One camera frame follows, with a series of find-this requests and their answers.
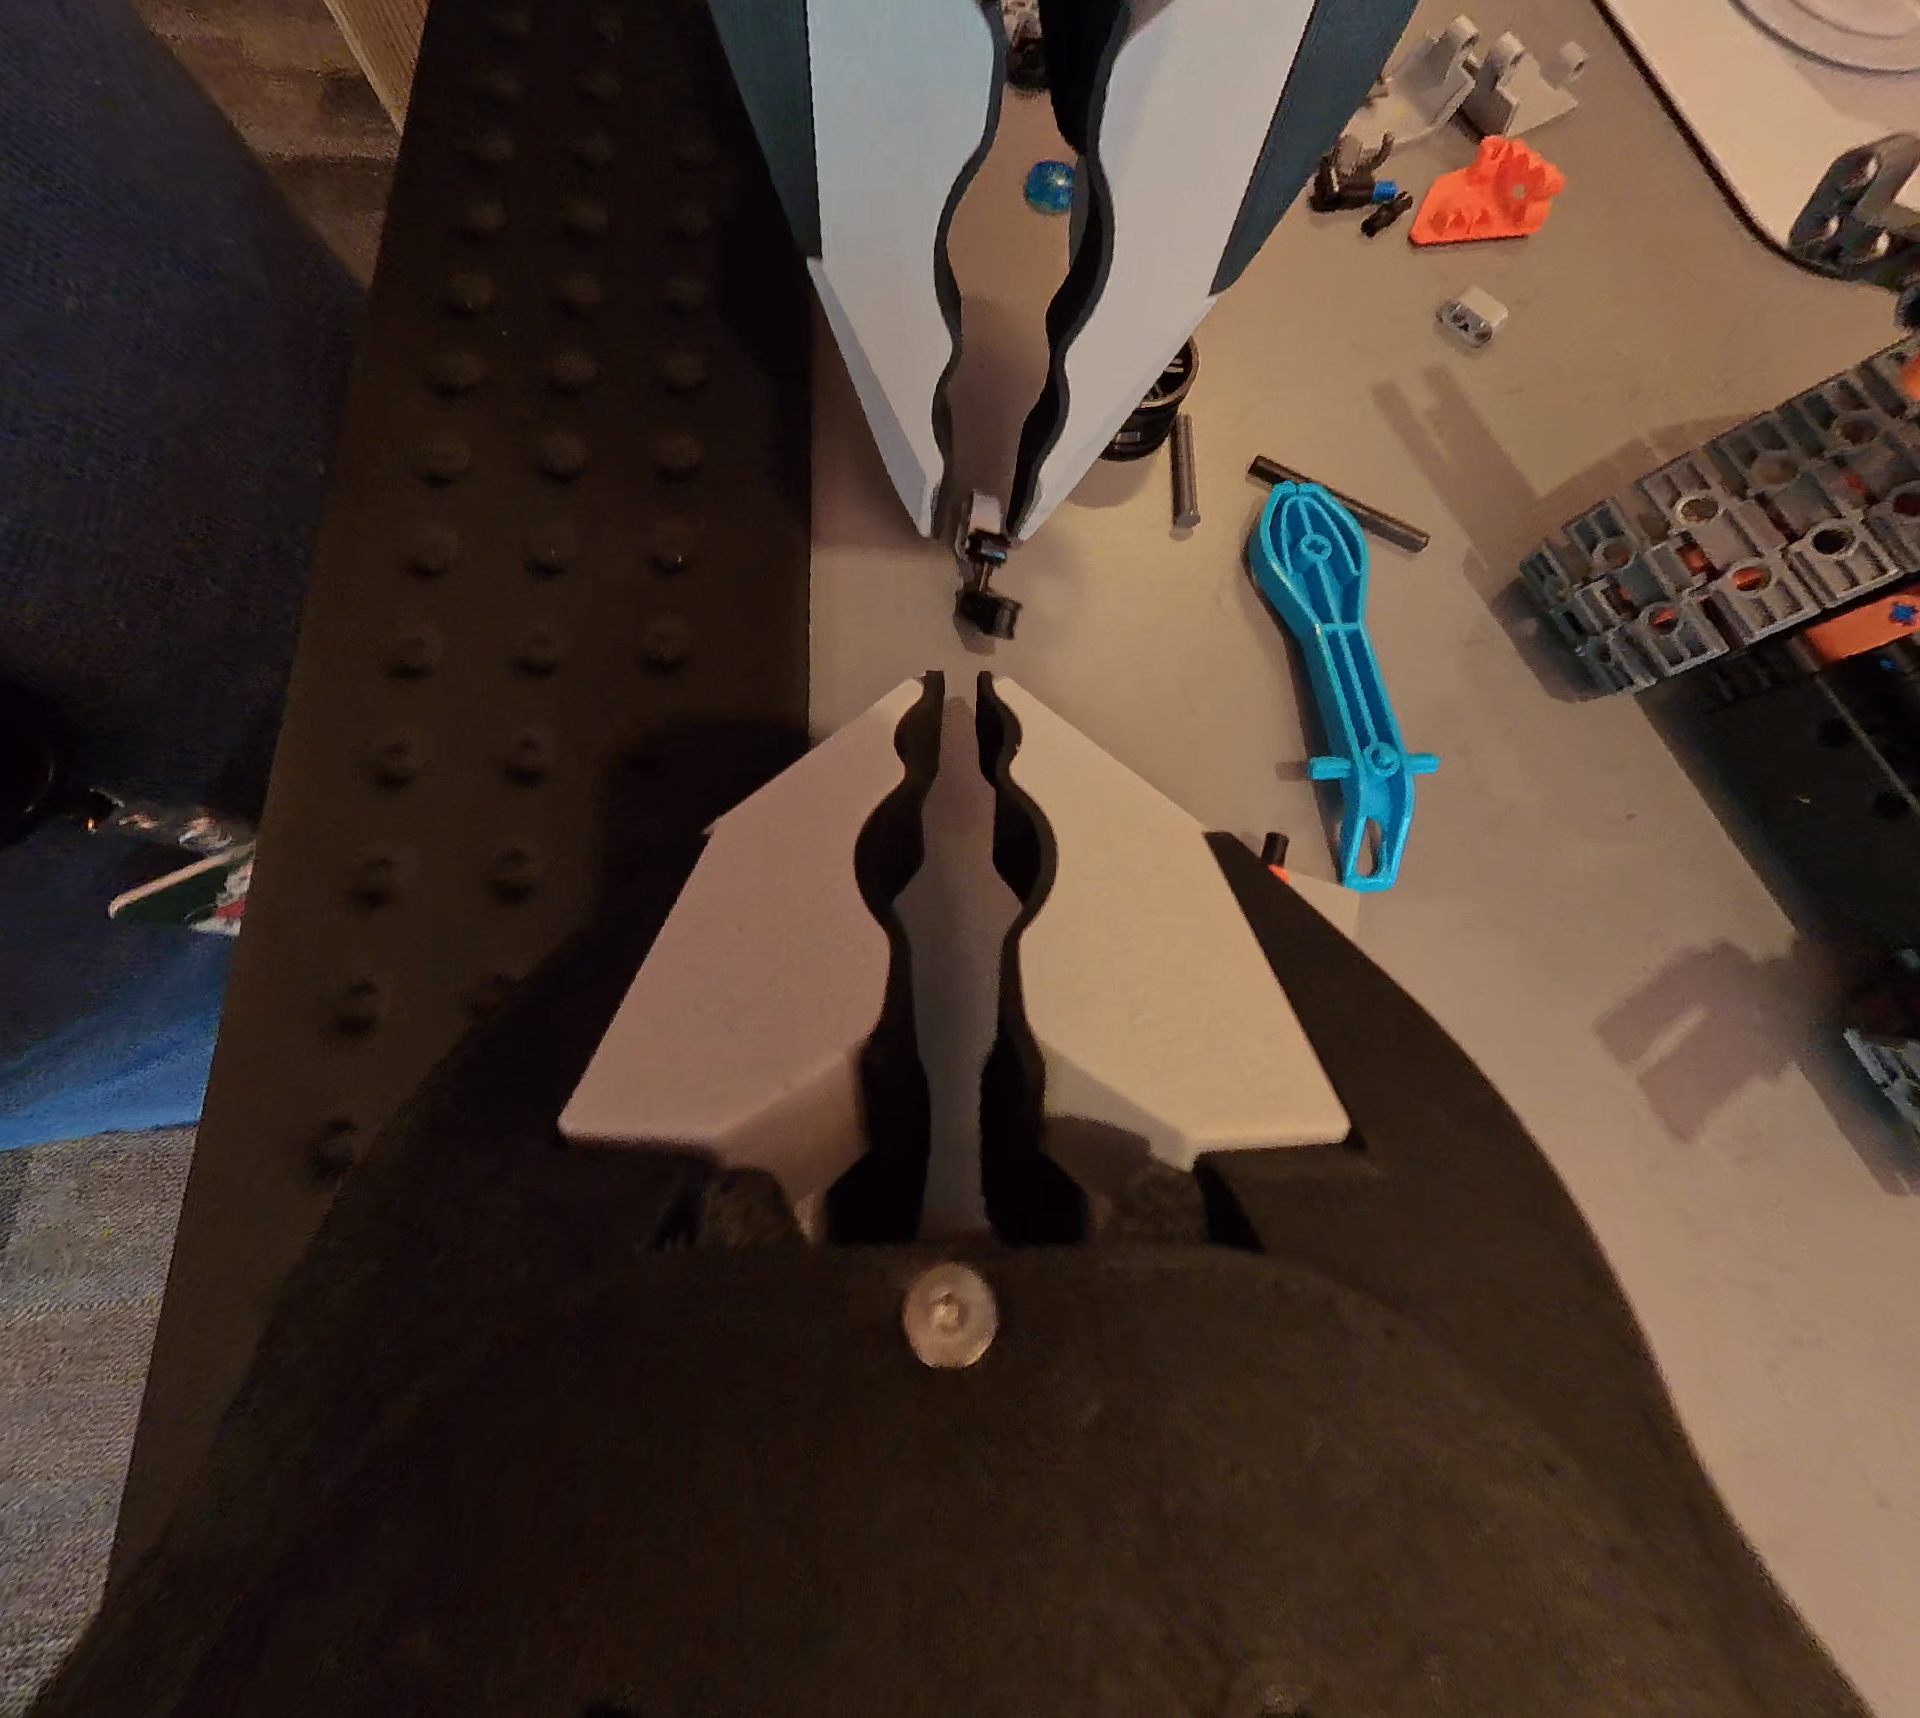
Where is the grey curved panel piece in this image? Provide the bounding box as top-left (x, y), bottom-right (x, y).
top-left (1462, 30), bottom-right (1590, 138)
top-left (1372, 14), bottom-right (1489, 122)

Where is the grey orange toy tracked robot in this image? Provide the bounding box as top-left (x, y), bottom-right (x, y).
top-left (1519, 135), bottom-right (1920, 1150)

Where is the black thin beam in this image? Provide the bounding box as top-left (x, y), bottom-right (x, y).
top-left (954, 548), bottom-right (1033, 637)

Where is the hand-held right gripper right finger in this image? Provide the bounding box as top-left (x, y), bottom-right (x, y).
top-left (975, 673), bottom-right (1358, 1248)

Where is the blue plastic separator tool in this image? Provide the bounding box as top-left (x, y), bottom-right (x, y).
top-left (1245, 480), bottom-right (1443, 891)

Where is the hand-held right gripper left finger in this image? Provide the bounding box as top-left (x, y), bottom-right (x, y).
top-left (555, 673), bottom-right (948, 1248)

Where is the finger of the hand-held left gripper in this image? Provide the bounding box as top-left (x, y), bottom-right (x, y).
top-left (798, 0), bottom-right (1009, 538)
top-left (1012, 0), bottom-right (1330, 546)

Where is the orange sloped panel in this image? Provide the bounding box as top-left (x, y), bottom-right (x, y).
top-left (1410, 135), bottom-right (1567, 249)

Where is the black spoked wheel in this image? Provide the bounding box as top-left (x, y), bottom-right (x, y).
top-left (1102, 339), bottom-right (1202, 464)

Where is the black dimpled pad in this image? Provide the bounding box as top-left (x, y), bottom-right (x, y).
top-left (112, 0), bottom-right (821, 1570)

